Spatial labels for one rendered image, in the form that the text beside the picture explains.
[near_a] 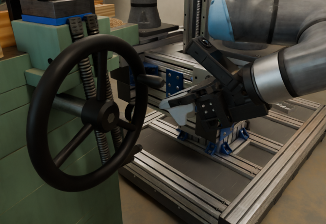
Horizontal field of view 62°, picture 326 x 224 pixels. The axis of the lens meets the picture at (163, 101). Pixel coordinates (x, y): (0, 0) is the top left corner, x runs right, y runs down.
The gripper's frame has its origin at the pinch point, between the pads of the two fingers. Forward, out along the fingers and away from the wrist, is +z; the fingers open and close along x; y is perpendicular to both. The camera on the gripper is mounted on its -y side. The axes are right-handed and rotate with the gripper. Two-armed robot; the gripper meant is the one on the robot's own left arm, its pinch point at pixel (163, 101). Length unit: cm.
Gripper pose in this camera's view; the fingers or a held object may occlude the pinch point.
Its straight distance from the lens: 56.0
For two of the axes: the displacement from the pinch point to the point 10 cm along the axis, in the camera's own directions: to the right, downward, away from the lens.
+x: 5.2, -3.8, 7.7
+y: 4.3, 8.9, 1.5
